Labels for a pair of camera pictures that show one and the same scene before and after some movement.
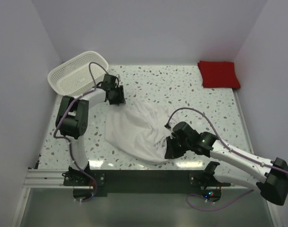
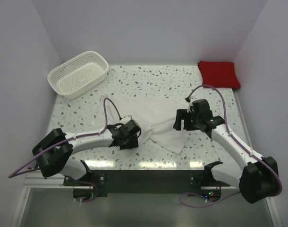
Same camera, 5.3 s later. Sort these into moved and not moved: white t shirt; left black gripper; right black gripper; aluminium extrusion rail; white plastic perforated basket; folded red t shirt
Moved: right black gripper; left black gripper; white t shirt
Not moved: aluminium extrusion rail; white plastic perforated basket; folded red t shirt
